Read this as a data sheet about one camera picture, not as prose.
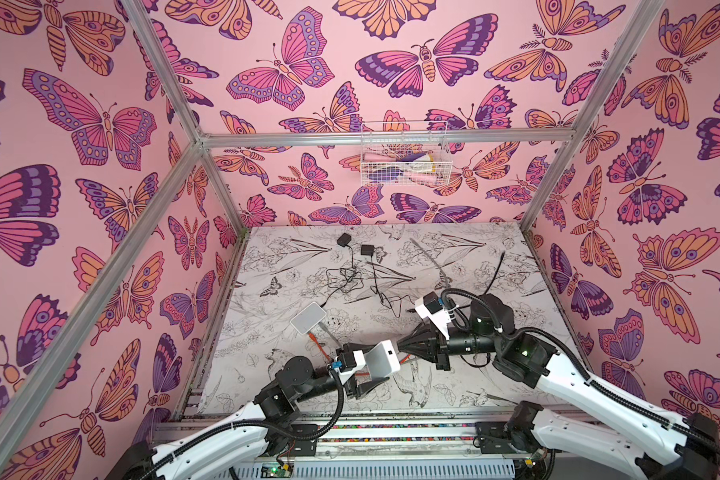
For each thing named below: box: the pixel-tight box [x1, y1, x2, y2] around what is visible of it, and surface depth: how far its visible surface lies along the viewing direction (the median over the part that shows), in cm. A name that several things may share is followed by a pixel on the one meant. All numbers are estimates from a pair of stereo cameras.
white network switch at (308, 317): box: [290, 301, 327, 335], surface depth 95 cm
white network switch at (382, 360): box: [364, 340, 401, 380], surface depth 66 cm
